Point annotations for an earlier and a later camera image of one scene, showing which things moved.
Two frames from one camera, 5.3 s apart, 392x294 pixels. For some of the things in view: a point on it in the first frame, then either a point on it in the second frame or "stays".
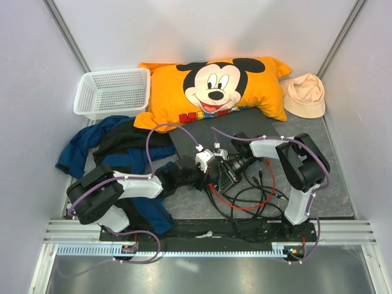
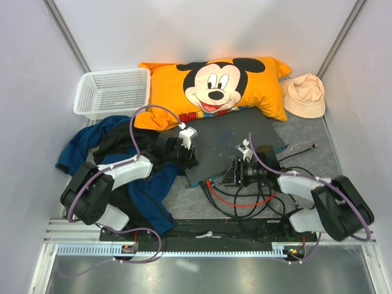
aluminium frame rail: x=331 y=231 stays
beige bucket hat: x=304 y=96 stays
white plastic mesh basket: x=112 y=93 stays
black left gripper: x=203 y=180 → x=190 y=160
